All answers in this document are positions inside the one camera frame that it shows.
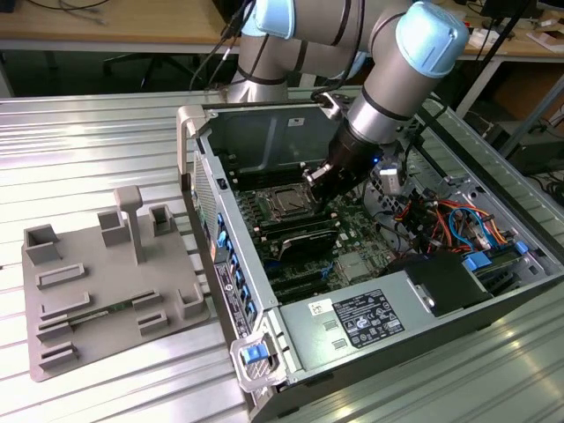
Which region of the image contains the brown cardboard piece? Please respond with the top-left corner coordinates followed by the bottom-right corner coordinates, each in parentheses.
top-left (526, 29), bottom-right (564, 53)

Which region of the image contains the brown cardboard box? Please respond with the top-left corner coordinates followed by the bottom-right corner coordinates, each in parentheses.
top-left (486, 65), bottom-right (564, 129)

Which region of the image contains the black plastic shroud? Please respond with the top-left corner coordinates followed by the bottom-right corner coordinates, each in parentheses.
top-left (382, 255), bottom-right (494, 318)

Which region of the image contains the blue case latch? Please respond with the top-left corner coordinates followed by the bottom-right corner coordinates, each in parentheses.
top-left (241, 345), bottom-right (265, 366)

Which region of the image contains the black CPU socket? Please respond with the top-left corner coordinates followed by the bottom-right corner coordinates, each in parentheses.
top-left (257, 182), bottom-right (322, 223)

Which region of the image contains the black RAM slot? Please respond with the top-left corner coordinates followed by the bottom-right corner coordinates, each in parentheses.
top-left (226, 152), bottom-right (305, 165)
top-left (232, 170), bottom-right (305, 182)
top-left (235, 178), bottom-right (305, 189)
top-left (228, 161), bottom-right (305, 174)

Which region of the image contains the black graphics card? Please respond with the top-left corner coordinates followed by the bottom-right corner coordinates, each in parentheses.
top-left (263, 224), bottom-right (341, 268)

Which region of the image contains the grey plastic parts rack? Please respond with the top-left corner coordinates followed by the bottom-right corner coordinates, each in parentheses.
top-left (20, 184), bottom-right (212, 383)

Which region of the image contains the green motherboard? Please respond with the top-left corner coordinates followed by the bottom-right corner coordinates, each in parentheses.
top-left (228, 175), bottom-right (397, 305)

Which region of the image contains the orange power wire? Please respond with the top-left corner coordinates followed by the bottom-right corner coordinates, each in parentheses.
top-left (394, 200), bottom-right (493, 221)

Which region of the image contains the long wooden desk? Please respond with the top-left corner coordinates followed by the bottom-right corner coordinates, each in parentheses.
top-left (0, 0), bottom-right (564, 63)

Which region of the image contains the grey power supply unit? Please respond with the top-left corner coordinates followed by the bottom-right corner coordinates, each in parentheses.
top-left (278, 269), bottom-right (437, 374)

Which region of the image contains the black monitor foot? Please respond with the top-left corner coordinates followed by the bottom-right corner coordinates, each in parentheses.
top-left (479, 0), bottom-right (543, 19)

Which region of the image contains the grey black PC case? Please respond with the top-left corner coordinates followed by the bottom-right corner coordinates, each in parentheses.
top-left (175, 87), bottom-right (564, 423)

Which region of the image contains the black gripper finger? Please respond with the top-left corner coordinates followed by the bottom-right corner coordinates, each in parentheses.
top-left (301, 161), bottom-right (337, 210)

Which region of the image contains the black computer tower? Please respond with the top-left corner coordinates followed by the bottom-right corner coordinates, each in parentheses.
top-left (501, 127), bottom-right (564, 177)

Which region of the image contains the light grey cable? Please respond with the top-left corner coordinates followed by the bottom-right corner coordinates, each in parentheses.
top-left (56, 0), bottom-right (110, 26)

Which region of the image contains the green RAM stick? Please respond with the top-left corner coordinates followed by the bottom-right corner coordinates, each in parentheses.
top-left (65, 300), bottom-right (136, 328)

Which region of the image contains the black office chair base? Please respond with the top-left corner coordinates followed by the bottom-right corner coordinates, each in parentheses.
top-left (103, 52), bottom-right (199, 92)

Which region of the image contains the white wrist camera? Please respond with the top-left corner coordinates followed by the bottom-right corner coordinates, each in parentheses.
top-left (377, 162), bottom-right (407, 196)

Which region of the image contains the black expansion slot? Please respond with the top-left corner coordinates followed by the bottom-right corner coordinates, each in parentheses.
top-left (263, 257), bottom-right (330, 277)
top-left (273, 281), bottom-right (332, 301)
top-left (269, 271), bottom-right (330, 288)

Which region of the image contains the thin metal locking lever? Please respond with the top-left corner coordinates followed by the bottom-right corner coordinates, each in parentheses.
top-left (279, 197), bottom-right (309, 213)
top-left (262, 180), bottom-right (313, 196)

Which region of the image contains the blue data wire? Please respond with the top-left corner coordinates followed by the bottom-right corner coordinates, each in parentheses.
top-left (448, 205), bottom-right (508, 250)

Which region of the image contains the silver chipset heatsink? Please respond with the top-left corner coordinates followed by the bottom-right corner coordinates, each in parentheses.
top-left (337, 253), bottom-right (369, 283)

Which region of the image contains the silver green CPU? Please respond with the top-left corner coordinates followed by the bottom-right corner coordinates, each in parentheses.
top-left (273, 189), bottom-right (309, 213)

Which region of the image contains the silver metal disk bay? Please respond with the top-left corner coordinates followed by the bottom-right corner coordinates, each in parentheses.
top-left (365, 140), bottom-right (442, 212)

